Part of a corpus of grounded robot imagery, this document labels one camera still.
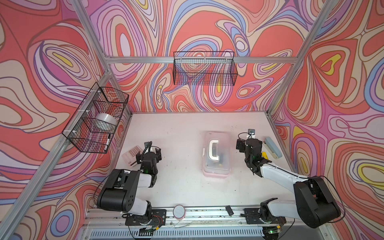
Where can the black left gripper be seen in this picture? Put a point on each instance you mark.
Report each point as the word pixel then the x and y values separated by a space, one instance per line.
pixel 157 156

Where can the black wire basket wall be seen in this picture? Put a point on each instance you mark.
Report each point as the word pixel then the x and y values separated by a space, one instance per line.
pixel 204 68
pixel 81 132

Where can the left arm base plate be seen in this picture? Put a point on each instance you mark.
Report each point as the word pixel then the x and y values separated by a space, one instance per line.
pixel 157 218

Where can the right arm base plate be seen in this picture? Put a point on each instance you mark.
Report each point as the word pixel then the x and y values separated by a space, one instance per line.
pixel 255 216

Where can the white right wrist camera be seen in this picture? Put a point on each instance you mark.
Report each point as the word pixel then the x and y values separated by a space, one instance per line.
pixel 251 133

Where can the pink calculator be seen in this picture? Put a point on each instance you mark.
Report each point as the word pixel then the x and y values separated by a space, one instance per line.
pixel 129 157

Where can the black wire basket left wall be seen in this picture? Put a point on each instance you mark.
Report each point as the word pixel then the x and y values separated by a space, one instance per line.
pixel 81 132

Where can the pink plastic tool box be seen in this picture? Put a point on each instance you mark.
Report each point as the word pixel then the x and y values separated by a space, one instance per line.
pixel 216 155

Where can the grey tape roll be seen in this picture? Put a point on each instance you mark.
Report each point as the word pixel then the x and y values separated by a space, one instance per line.
pixel 106 123

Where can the pink round tape dispenser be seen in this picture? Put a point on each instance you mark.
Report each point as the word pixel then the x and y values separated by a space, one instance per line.
pixel 179 212

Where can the black marker in basket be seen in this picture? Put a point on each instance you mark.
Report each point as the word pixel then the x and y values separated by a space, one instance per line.
pixel 107 143

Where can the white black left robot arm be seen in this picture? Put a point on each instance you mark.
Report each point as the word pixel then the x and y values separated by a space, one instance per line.
pixel 120 188

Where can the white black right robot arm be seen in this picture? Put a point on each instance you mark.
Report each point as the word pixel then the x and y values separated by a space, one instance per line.
pixel 314 203

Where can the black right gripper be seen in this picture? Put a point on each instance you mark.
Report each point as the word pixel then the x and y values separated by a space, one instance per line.
pixel 240 145

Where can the small black block on rail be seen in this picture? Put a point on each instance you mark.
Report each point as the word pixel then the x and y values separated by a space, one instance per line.
pixel 229 210

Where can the black wire basket back wall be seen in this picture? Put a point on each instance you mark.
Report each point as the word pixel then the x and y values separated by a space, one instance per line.
pixel 204 68

